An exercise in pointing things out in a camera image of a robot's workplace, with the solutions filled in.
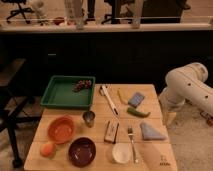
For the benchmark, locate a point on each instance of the wooden whiteboard eraser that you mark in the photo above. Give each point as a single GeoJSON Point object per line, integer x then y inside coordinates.
{"type": "Point", "coordinates": [111, 131]}

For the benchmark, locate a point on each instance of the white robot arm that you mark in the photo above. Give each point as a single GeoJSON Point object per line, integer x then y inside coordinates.
{"type": "Point", "coordinates": [187, 83]}

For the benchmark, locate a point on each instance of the small metal cup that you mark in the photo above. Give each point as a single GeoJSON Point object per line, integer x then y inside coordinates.
{"type": "Point", "coordinates": [89, 118]}

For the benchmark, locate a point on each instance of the bunch of dark grapes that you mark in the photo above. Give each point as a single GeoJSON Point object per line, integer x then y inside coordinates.
{"type": "Point", "coordinates": [82, 84]}

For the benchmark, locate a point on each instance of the blue sponge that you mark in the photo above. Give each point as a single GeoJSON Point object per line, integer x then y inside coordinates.
{"type": "Point", "coordinates": [136, 99]}

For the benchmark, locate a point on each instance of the green pepper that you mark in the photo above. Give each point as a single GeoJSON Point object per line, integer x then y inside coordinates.
{"type": "Point", "coordinates": [134, 112]}

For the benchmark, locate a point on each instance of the green plastic tray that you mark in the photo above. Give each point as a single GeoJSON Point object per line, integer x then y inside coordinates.
{"type": "Point", "coordinates": [59, 93]}

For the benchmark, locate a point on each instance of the silver metal fork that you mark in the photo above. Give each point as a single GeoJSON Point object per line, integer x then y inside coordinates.
{"type": "Point", "coordinates": [131, 137]}

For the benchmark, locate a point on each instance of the folded blue cloth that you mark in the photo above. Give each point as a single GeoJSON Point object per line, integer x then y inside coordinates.
{"type": "Point", "coordinates": [150, 133]}

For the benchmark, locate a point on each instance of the orange plastic bowl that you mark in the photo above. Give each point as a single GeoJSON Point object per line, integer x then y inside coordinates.
{"type": "Point", "coordinates": [61, 130]}

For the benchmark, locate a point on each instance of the small white bowl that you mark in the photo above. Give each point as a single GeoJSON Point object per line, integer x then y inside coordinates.
{"type": "Point", "coordinates": [121, 153]}

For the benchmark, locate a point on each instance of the dark maroon bowl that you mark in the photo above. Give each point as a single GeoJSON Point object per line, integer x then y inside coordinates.
{"type": "Point", "coordinates": [82, 152]}

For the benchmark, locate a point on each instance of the orange peach fruit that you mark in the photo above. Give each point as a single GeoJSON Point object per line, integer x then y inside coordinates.
{"type": "Point", "coordinates": [47, 149]}

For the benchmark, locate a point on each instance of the black office chair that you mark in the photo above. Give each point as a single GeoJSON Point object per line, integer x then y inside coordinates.
{"type": "Point", "coordinates": [19, 10]}

